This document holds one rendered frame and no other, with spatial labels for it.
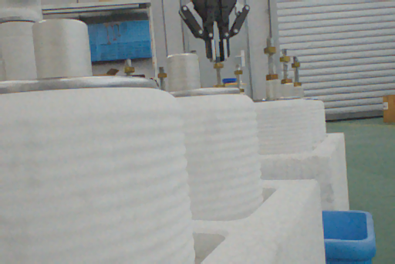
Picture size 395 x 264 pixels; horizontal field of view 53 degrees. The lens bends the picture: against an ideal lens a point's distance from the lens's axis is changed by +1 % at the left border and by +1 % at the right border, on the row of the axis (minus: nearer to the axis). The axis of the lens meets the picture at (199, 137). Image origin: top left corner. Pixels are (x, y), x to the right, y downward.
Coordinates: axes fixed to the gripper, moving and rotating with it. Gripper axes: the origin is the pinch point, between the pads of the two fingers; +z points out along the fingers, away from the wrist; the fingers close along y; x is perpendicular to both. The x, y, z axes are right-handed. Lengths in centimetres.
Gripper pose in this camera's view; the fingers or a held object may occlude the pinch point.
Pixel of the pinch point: (217, 51)
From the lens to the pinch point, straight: 72.9
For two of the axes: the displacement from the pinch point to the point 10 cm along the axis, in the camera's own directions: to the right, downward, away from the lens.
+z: 0.8, 10.0, 0.5
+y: -9.6, 0.9, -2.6
